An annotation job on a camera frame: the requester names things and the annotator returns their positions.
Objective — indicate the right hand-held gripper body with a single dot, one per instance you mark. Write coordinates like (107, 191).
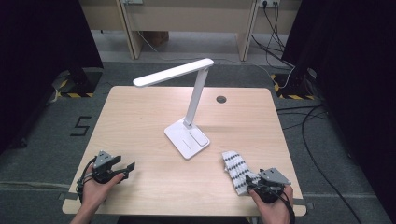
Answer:
(274, 177)

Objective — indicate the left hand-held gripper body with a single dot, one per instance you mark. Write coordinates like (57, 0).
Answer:
(101, 160)

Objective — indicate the white black patterned cloth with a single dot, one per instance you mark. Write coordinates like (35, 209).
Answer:
(236, 168)

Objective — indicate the white desk lamp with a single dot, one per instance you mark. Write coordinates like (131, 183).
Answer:
(186, 140)

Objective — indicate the person's left hand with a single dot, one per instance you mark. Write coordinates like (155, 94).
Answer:
(93, 194)

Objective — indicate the person's right hand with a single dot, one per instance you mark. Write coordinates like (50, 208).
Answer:
(274, 213)

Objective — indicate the grey tape strip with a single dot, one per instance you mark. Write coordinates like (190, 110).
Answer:
(70, 196)
(300, 201)

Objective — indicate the black curtain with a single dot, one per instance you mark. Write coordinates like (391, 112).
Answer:
(351, 77)
(37, 62)

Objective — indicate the brown cardboard box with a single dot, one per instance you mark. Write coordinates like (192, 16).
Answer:
(157, 37)

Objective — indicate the beige wooden desk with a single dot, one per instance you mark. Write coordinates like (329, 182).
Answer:
(186, 18)

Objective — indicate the white wall socket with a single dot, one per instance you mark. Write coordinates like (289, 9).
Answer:
(269, 2)

